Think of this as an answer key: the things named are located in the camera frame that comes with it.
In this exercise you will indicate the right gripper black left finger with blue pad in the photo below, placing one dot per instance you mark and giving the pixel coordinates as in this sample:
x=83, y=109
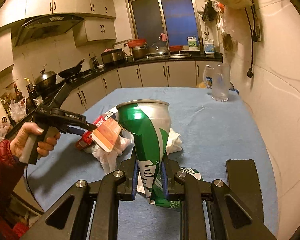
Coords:
x=117, y=186

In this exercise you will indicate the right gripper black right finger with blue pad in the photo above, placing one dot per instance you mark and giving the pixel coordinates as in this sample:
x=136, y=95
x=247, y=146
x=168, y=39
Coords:
x=191, y=192

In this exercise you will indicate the jaws of the black left gripper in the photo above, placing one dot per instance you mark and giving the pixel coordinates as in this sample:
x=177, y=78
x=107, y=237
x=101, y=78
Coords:
x=77, y=128

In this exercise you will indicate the red orange snack wrapper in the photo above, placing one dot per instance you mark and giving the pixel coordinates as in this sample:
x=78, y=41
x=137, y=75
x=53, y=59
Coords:
x=105, y=135

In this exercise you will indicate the crushed green beverage can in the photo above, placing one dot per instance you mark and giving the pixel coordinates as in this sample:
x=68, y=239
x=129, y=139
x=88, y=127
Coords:
x=149, y=122

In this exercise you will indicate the red jacket sleeve forearm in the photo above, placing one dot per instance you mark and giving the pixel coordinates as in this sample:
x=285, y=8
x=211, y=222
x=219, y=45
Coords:
x=11, y=170

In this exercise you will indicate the person's left hand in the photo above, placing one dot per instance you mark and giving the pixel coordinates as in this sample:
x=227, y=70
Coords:
x=44, y=147

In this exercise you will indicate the steel pot with lid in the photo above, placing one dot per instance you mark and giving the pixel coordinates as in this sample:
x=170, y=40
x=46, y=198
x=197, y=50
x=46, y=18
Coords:
x=45, y=80

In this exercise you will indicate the white plastic bag on counter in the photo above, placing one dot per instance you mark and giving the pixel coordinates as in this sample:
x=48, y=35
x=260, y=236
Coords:
x=18, y=109

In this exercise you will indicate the crumpled white tissue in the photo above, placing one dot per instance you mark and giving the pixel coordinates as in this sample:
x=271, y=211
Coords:
x=108, y=160

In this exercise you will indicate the black frying pan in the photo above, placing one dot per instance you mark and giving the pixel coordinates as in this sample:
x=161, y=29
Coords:
x=65, y=74

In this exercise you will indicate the dark kettle on counter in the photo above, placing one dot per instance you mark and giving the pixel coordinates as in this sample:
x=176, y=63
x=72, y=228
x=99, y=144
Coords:
x=93, y=63

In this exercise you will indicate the black toaster appliance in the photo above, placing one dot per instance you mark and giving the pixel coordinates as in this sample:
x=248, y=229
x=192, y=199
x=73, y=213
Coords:
x=114, y=56

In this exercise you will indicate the black range hood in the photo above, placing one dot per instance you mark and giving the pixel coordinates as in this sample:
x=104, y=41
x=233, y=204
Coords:
x=46, y=26

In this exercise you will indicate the red lidded cooking pot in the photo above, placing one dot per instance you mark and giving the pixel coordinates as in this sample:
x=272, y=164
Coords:
x=139, y=48

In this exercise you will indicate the clear glass pitcher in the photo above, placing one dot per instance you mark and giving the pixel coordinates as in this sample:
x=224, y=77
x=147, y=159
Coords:
x=220, y=80

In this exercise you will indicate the white jug blue label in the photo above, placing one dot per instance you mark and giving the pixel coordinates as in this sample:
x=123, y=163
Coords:
x=209, y=47

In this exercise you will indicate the white detergent jug green label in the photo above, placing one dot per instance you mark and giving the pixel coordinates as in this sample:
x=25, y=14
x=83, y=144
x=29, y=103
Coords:
x=192, y=42

